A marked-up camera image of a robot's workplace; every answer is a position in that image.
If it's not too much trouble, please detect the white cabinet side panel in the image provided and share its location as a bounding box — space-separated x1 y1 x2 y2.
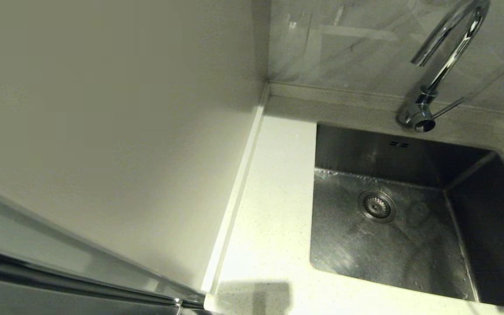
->
0 0 271 293

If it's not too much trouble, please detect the stainless steel sink basin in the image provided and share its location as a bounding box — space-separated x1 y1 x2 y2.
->
310 122 504 310

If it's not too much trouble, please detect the white countertop edge strip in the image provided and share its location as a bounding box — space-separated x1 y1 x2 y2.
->
202 85 270 294

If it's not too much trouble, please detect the chrome faucet lever handle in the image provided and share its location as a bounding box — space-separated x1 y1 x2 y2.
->
432 97 466 119

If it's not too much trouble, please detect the dark refrigerator door handle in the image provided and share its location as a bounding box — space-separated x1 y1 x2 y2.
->
0 246 204 308

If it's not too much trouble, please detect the chrome gooseneck faucet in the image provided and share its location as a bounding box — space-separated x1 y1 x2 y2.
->
397 0 491 133

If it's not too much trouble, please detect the round metal drain strainer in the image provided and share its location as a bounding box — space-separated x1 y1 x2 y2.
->
358 189 397 224

